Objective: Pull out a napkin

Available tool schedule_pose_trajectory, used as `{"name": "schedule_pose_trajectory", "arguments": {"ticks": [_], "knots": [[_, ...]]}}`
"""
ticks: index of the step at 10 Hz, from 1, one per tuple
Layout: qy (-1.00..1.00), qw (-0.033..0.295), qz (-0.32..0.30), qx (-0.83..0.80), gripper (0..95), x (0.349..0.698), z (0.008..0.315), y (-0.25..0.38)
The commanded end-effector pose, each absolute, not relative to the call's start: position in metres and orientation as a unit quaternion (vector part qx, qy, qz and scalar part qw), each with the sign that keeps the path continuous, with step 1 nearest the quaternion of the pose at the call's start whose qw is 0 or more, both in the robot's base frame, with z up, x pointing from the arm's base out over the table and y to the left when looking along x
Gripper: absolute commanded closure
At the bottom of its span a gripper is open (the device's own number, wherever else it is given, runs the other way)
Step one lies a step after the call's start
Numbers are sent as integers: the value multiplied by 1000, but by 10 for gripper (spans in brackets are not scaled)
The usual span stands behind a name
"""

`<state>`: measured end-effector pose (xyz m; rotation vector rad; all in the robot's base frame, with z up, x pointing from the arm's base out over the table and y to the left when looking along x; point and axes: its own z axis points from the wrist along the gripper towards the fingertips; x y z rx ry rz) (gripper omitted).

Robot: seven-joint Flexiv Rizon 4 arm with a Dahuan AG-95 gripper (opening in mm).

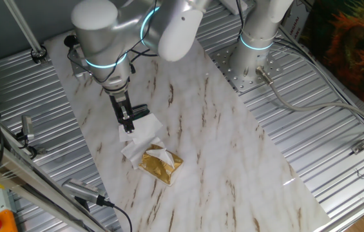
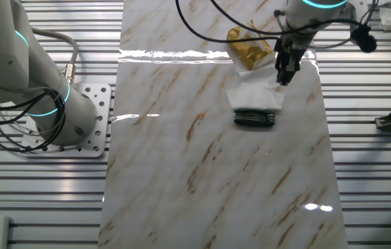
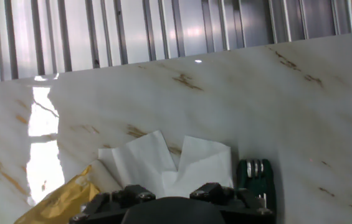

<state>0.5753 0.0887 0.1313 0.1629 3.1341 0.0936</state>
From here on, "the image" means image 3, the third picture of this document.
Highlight green folding hex key set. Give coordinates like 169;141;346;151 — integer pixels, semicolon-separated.
236;158;278;215

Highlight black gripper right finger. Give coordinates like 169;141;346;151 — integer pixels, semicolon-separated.
189;182;276;224

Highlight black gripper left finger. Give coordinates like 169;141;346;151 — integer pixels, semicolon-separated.
69;185;156;224

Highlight gold tissue pack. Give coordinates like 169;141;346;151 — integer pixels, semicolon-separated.
13;159;123;224

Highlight white marble pattern board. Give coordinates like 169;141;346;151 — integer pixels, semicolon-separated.
0;30;352;224

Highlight white napkin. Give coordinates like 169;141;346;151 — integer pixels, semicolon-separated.
97;129;183;198
161;135;234;198

